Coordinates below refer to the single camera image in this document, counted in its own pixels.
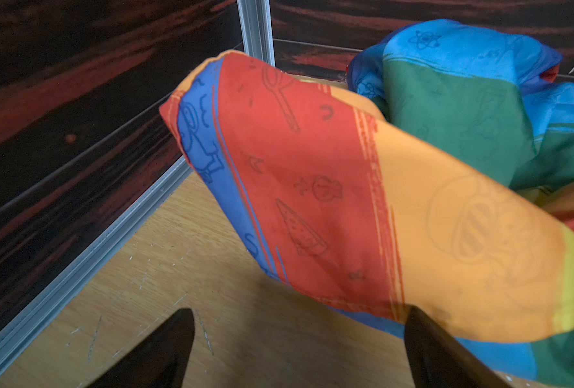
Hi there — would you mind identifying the rainbow striped zip jacket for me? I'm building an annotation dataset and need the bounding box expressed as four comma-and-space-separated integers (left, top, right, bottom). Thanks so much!
160, 19, 574, 387

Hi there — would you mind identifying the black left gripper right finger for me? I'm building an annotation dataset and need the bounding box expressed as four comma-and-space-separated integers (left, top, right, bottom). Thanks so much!
404, 307, 508, 388

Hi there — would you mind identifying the aluminium frame post left corner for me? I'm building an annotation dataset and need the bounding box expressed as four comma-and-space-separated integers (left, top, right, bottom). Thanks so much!
0, 1, 274, 376

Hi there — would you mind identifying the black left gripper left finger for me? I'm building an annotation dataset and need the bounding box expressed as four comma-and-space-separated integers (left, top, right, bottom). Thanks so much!
91, 308, 195, 388

